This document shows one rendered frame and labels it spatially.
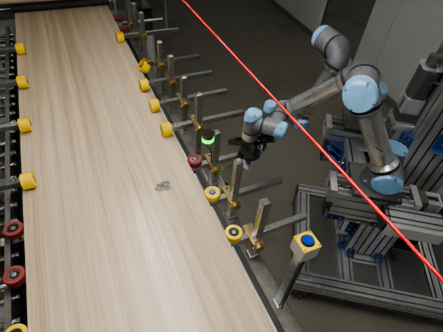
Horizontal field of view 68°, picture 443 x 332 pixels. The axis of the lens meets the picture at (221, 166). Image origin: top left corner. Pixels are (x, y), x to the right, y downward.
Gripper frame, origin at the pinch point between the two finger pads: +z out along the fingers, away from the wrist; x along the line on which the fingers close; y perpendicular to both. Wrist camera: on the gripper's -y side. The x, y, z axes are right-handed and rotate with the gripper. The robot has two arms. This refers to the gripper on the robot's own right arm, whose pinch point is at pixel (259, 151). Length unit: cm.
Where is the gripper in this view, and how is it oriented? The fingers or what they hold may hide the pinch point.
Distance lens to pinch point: 201.0
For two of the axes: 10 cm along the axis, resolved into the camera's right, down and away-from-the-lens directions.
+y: 9.1, -2.6, 3.2
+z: -0.5, 7.0, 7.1
